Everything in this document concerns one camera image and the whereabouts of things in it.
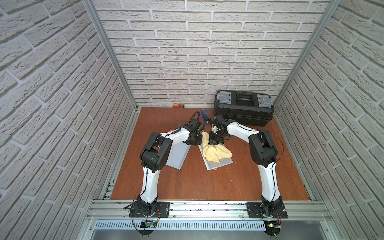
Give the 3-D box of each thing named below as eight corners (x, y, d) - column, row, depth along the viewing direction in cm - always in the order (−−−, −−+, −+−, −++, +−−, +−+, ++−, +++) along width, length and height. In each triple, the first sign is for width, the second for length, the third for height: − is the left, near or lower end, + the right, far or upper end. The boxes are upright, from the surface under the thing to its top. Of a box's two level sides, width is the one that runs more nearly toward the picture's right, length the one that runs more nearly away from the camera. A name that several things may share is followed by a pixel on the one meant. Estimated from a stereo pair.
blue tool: (204, 125, 110) (204, 122, 108) (200, 110, 119) (201, 108, 117) (209, 124, 110) (209, 122, 108) (205, 110, 119) (205, 108, 118)
